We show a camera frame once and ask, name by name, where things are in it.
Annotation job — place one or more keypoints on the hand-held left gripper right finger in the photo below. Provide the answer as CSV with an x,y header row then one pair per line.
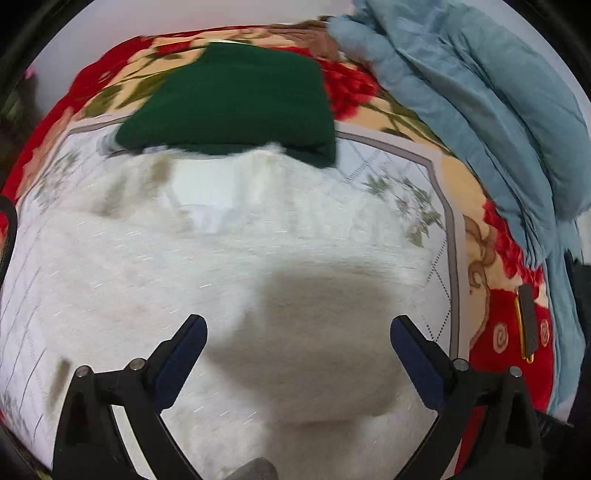
x,y
418,360

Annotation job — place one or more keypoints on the light blue quilt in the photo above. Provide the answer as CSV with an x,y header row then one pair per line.
x,y
485,115

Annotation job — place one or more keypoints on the folded dark green garment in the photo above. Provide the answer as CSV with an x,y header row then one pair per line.
x,y
231,101

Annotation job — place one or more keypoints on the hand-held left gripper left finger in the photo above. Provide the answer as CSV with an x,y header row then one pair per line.
x,y
182,357

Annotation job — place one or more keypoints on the white fuzzy sweater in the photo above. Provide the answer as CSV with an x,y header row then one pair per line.
x,y
221,286

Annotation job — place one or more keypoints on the red floral printed blanket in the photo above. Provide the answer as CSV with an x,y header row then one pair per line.
x,y
443,207

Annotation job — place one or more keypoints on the black and yellow clip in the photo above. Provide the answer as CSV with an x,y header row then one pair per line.
x,y
527,323

